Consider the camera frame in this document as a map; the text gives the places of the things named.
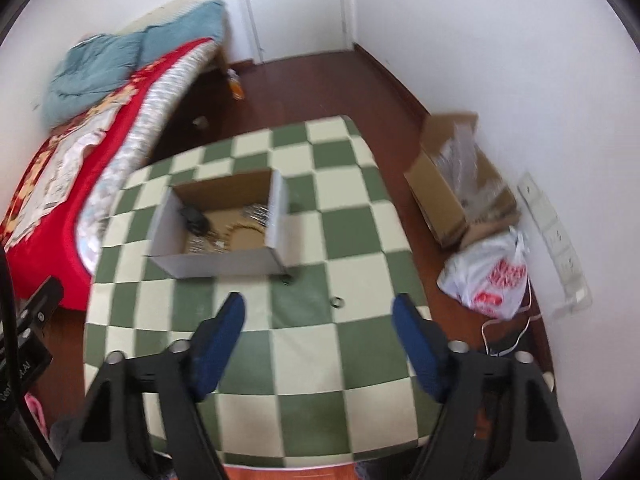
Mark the black smart band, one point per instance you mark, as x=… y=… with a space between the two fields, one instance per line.
x=192 y=217

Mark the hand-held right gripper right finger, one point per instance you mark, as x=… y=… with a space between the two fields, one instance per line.
x=417 y=345

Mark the pale patterned bed sheet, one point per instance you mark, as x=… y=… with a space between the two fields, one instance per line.
x=130 y=150

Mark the orange drink bottle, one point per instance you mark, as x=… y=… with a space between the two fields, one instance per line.
x=236 y=87

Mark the white charger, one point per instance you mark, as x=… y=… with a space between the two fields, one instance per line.
x=580 y=299

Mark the bed with red blanket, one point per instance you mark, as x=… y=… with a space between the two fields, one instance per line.
x=55 y=210

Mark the clear plastic wrap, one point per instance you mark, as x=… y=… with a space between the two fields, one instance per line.
x=462 y=160

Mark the blue quilt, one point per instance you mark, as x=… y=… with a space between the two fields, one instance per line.
x=95 y=70

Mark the white red printed plastic bag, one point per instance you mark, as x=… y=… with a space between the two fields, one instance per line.
x=480 y=275

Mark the white wall outlet panel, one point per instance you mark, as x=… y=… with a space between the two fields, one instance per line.
x=555 y=240

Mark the white cardboard box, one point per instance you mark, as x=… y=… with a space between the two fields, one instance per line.
x=220 y=265

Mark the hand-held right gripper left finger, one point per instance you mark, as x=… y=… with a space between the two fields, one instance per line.
x=220 y=340

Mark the cream mattress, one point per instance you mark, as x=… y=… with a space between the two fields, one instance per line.
x=185 y=2

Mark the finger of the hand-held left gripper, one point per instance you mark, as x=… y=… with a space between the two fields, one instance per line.
x=45 y=302

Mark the brown cardboard box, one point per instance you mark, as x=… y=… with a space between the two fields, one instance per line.
x=437 y=195

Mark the white door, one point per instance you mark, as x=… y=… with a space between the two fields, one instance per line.
x=295 y=5

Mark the green checkered tablecloth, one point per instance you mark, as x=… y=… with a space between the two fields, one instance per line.
x=340 y=240

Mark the pink slipper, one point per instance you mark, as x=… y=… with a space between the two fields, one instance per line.
x=36 y=412

